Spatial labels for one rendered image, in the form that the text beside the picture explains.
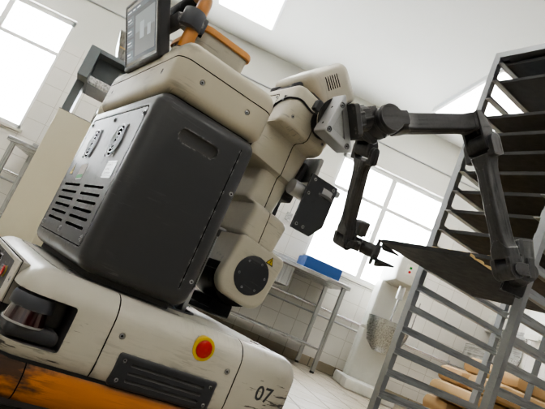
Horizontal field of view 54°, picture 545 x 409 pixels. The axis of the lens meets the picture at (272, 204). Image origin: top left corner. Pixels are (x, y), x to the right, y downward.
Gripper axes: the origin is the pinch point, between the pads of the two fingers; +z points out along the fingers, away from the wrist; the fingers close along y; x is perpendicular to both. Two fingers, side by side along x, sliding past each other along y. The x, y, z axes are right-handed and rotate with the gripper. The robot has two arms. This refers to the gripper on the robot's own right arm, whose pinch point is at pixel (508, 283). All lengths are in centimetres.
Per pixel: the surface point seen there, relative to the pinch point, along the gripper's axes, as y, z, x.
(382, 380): -44, 45, 22
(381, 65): 235, 287, 127
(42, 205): -44, 33, 187
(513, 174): 48, 25, 8
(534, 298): 4.7, 20.6, -13.5
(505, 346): -16.9, 12.0, -8.3
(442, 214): 28, 41, 26
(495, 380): -28.5, 12.4, -9.3
